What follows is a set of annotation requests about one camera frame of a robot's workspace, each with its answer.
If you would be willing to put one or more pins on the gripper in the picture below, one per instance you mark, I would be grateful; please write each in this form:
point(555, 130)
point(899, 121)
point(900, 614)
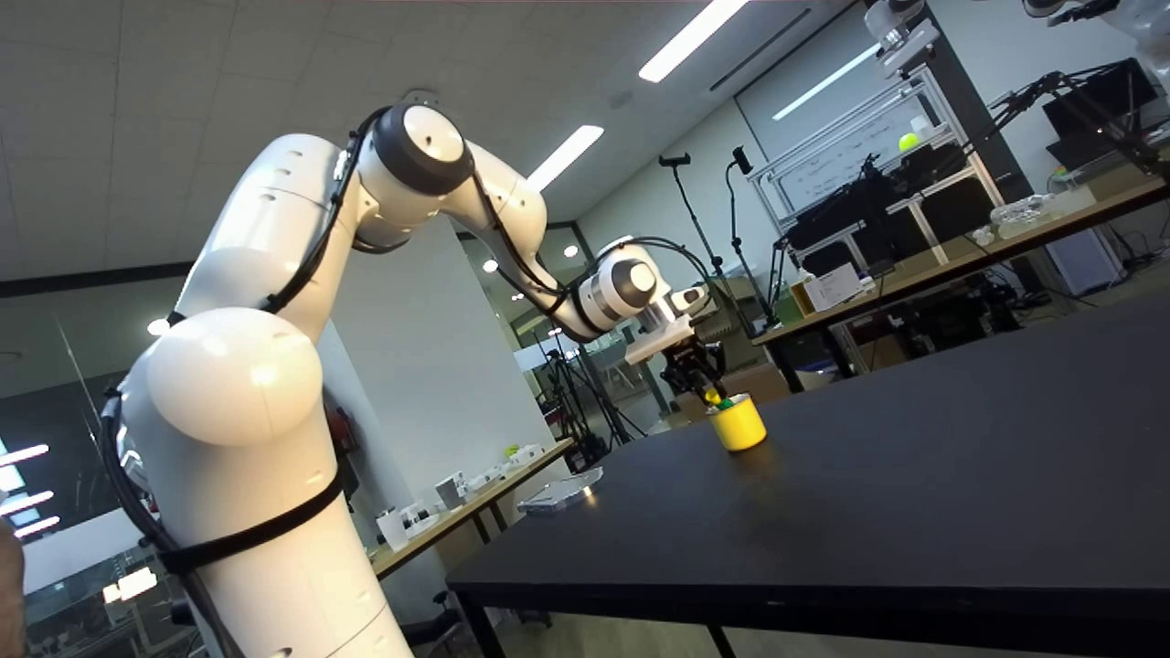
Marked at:
point(692, 356)

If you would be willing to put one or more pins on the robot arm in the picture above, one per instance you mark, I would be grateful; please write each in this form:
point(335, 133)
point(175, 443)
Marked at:
point(238, 384)

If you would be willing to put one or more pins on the yellow cup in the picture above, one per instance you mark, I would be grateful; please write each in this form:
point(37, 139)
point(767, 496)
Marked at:
point(739, 425)

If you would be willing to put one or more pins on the group of black tripods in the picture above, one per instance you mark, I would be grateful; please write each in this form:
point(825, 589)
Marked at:
point(576, 402)

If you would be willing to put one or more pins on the white paper box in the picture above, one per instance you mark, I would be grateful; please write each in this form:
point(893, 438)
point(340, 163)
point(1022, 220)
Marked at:
point(832, 287)

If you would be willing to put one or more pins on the clear plastic tray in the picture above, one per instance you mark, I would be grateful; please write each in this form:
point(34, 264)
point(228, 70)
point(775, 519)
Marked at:
point(559, 491)

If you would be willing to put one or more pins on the whiteboard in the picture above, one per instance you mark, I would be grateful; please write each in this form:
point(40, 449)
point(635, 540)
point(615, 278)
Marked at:
point(841, 160)

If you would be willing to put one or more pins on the long wooden table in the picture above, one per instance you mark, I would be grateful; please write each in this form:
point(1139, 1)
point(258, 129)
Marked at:
point(475, 507)

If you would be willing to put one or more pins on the ceiling light strip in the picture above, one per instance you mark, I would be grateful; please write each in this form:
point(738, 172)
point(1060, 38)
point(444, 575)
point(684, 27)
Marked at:
point(564, 158)
point(692, 38)
point(825, 82)

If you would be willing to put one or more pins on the row of small white boxes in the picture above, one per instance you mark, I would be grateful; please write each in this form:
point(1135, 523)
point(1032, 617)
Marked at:
point(452, 493)

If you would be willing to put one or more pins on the wooden workbench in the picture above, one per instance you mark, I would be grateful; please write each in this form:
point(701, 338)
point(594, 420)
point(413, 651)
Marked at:
point(960, 251)

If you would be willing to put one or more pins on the green ball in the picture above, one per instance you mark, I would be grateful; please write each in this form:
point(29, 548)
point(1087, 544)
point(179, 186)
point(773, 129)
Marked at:
point(909, 143)

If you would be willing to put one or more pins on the clear plastic container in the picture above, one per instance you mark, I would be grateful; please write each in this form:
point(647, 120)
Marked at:
point(1022, 216)

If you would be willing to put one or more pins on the black monitor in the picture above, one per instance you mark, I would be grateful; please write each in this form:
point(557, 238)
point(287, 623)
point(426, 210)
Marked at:
point(1101, 96)

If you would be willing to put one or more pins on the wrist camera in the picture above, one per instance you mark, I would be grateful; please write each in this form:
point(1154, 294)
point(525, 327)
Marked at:
point(654, 344)

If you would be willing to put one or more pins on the camera on tripod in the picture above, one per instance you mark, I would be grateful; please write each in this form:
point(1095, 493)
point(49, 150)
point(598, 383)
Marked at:
point(704, 238)
point(745, 238)

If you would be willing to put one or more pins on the aluminium frame rack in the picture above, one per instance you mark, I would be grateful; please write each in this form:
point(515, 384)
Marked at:
point(923, 119)

